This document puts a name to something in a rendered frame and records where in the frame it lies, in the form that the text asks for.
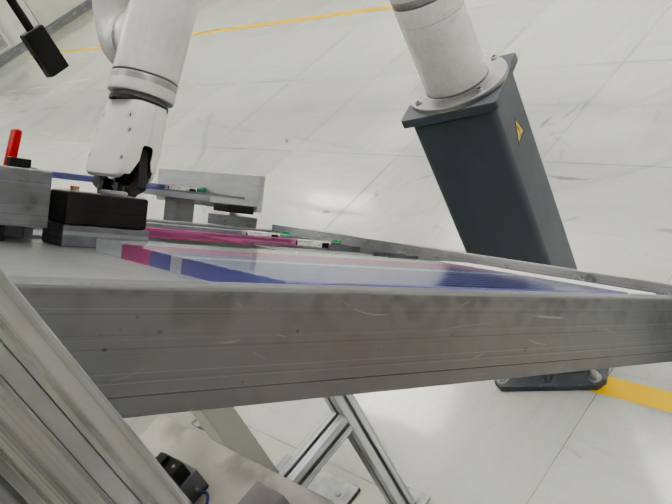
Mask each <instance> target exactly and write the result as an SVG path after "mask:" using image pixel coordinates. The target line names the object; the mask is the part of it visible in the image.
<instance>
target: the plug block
mask: <svg viewBox="0 0 672 504"><path fill-rule="evenodd" d="M20 39H21V40H22V42H23V43H24V45H25V46H26V48H27V49H28V51H29V52H30V54H31V55H32V57H33V58H34V60H35V61H36V63H37V64H38V66H39V67H40V68H41V70H42V71H43V73H44V74H45V76H46V77H47V78H49V77H54V76H55V75H57V74H58V73H60V72H61V71H63V70H64V69H66V68H67V67H68V66H69V64H68V63H67V61H66V60H65V58H64V57H63V55H62V54H61V52H60V50H59V49H58V47H57V46H56V44H55V43H54V41H53V40H52V38H51V37H50V35H49V33H48V32H47V30H46V29H45V27H44V26H43V25H42V24H40V25H36V26H34V29H32V30H30V31H28V32H25V33H23V34H22V35H20Z"/></svg>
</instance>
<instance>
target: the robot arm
mask: <svg viewBox="0 0 672 504"><path fill-rule="evenodd" d="M389 1H390V3H391V6H392V8H393V11H394V13H395V16H396V18H397V21H398V23H399V26H400V29H401V31H402V34H403V36H404V39H405V41H406V44H407V46H408V49H409V51H410V54H411V56H412V59H413V61H414V64H415V66H416V69H417V71H418V74H419V76H420V79H421V82H420V83H418V84H417V86H416V87H415V88H414V89H413V90H412V92H411V94H410V96H409V102H410V105H411V107H412V109H413V110H414V111H416V112H418V113H421V114H441V113H447V112H451V111H455V110H458V109H461V108H464V107H466V106H468V105H471V104H473V103H475V102H477V101H479V100H481V99H483V98H484V97H486V96H488V95H489V94H491V93H492V92H493V91H495V90H496V89H497V88H498V87H499V86H500V85H501V84H502V83H503V82H504V81H505V79H506V77H507V75H508V72H509V70H508V65H507V63H506V61H505V60H504V59H503V58H501V57H498V56H497V55H483V54H482V51H481V48H480V45H479V42H478V39H477V36H476V33H475V31H474V28H473V25H472V22H471V19H470V16H469V13H468V10H467V7H466V5H465V2H464V0H389ZM199 3H200V0H92V7H93V14H94V20H95V26H96V31H97V36H98V40H99V43H100V46H101V49H102V51H103V53H104V55H105V56H106V58H107V59H108V60H109V61H110V62H111V63H112V64H113V66H112V70H111V74H110V78H109V82H108V86H107V89H108V90H109V91H110V92H111V93H109V97H108V98H109V99H110V100H108V102H107V105H106V107H105V109H104V111H103V114H102V116H101V118H100V121H99V124H98V127H97V129H96V132H95V135H94V139H93V142H92V145H91V148H90V152H89V155H88V159H87V162H86V166H85V169H86V171H87V173H88V174H90V175H95V176H94V178H93V181H92V183H93V185H94V186H95V187H96V188H97V193H101V192H99V190H101V189H106V190H115V191H123V192H127V193H128V196H129V197H136V196H137V195H139V194H141V193H143V192H145V190H146V186H147V184H149V183H151V182H152V180H153V178H154V175H155V172H156V169H157V165H158V161H159V157H160V153H161V147H162V142H163V137H164V131H165V123H166V115H168V112H169V110H168V109H167V108H173V106H174V102H175V98H176V94H177V90H178V86H179V82H180V79H181V75H182V71H183V67H184V63H185V59H186V55H187V51H188V47H189V43H190V39H191V35H192V31H193V27H194V23H195V19H196V15H197V11H198V7H199ZM108 177H112V178H113V180H111V179H108ZM112 186H113V187H112Z"/></svg>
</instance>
